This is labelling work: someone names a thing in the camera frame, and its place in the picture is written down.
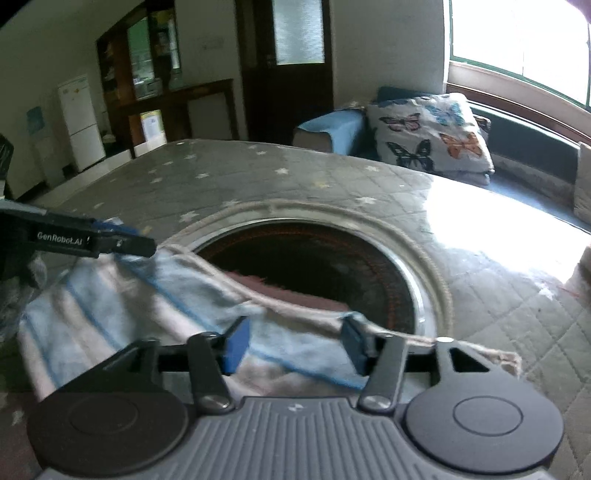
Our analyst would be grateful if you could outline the blue striped Puma shirt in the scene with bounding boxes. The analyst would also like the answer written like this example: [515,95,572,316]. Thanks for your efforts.
[18,244,523,402]

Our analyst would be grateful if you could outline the round table heater opening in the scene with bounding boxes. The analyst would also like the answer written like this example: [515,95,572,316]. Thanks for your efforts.
[163,199,455,336]

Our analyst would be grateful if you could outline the white refrigerator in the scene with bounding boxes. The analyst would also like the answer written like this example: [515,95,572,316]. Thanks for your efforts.
[57,75,105,172]

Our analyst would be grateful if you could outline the dark wooden console table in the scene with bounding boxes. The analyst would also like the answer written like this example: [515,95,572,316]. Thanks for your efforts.
[108,78,239,151]

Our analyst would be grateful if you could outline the blue cushion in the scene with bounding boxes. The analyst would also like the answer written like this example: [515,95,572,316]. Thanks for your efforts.
[293,109,367,156]

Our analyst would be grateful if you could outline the butterfly print pillow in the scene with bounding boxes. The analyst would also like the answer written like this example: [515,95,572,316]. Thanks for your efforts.
[366,93,494,176]

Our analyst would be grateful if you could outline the dark green sofa bench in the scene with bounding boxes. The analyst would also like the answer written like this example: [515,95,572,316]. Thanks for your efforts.
[370,87,579,209]

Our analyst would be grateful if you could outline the grey cushion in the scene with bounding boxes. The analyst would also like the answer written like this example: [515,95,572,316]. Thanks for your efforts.
[573,142,591,224]

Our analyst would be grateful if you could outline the dark wooden door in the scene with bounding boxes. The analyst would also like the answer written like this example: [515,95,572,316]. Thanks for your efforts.
[235,0,334,145]

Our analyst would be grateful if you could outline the green framed window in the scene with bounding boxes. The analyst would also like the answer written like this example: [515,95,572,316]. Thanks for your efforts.
[450,0,590,110]

